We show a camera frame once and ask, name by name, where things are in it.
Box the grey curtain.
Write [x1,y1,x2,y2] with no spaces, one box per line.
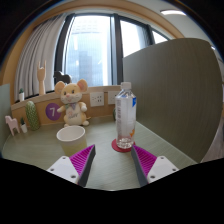
[14,14,66,100]

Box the pink toy horse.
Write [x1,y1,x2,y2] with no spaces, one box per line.
[5,116,20,134]

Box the white wall socket left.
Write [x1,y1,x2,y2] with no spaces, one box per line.
[90,92,104,107]

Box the wooden ledge shelf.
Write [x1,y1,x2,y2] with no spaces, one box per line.
[11,85,120,125]

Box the green right partition panel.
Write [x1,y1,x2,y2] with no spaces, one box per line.
[123,38,223,162]

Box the tall green cactus ornament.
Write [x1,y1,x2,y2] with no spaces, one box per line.
[25,101,40,131]

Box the wooden hand sculpture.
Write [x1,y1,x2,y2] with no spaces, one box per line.
[37,65,46,95]

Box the red round coaster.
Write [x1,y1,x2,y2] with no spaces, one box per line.
[111,139,132,153]

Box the green left partition panel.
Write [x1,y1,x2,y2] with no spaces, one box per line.
[0,84,11,154]

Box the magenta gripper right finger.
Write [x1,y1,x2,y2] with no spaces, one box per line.
[131,145,178,186]

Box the green partition panel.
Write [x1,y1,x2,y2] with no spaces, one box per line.
[0,84,11,154]
[123,38,223,162]

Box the white wall socket right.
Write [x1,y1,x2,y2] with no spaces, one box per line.
[108,91,119,105]

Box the small potted plant on ledge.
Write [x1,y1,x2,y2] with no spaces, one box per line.
[19,88,24,102]

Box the clear plastic water bottle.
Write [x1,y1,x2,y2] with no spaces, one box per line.
[115,82,137,150]

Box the pale yellow paper cup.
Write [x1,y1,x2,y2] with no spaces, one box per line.
[56,126,87,156]

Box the purple number seven sticker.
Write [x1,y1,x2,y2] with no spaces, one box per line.
[45,103,61,121]

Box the cream plush mouse toy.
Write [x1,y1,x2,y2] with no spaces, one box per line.
[55,79,89,127]

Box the black animal figurine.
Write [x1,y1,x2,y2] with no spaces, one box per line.
[53,71,71,84]

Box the white wall socket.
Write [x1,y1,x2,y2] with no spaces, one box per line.
[90,92,104,107]
[108,91,119,105]

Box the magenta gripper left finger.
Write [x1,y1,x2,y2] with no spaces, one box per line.
[47,145,96,187]

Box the small potted plant on table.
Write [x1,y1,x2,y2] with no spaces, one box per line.
[20,117,28,133]

